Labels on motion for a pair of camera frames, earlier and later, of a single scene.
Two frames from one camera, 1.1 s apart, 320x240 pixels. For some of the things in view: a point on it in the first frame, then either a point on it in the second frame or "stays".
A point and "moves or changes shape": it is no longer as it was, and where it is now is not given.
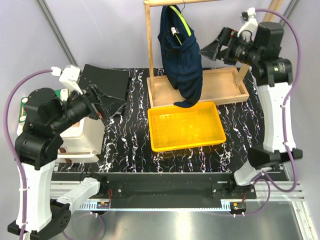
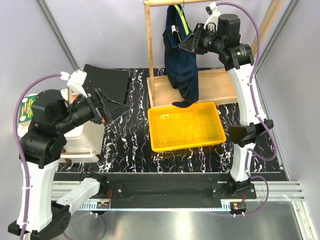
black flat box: (113, 83) stays
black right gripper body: (229, 38) → (201, 46)
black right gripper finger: (211, 50) → (189, 44)
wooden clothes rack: (220, 85) stays
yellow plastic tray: (174, 128) stays
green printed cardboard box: (63, 94) stays
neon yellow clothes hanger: (174, 29) moves or changes shape
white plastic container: (83, 143) stays
